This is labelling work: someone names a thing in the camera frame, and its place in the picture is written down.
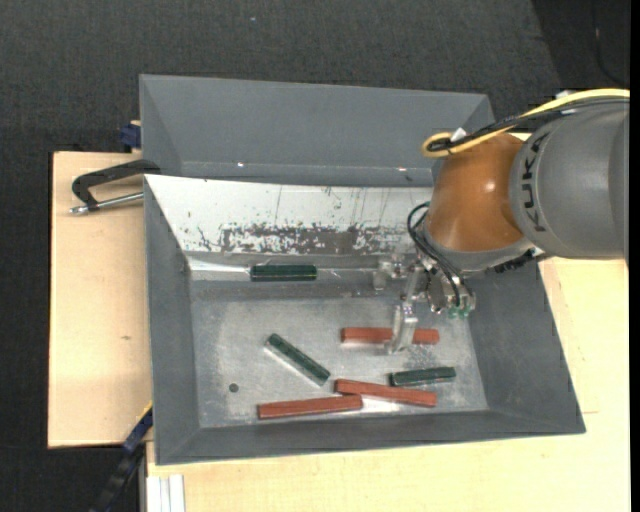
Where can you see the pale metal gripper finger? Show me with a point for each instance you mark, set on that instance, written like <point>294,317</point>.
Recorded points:
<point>397,327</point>
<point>410,332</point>

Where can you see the pale wood flat board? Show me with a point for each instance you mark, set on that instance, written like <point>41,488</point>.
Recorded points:
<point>95,310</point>

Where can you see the dark green flat block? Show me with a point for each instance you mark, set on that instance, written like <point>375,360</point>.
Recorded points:
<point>424,376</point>
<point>298,359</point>
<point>283,272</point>

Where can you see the red-brown flat block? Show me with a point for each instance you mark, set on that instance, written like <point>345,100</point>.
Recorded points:
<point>310,407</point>
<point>385,392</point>
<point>362,335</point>

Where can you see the grey metal bin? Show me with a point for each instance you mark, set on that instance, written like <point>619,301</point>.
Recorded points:
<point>320,130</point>

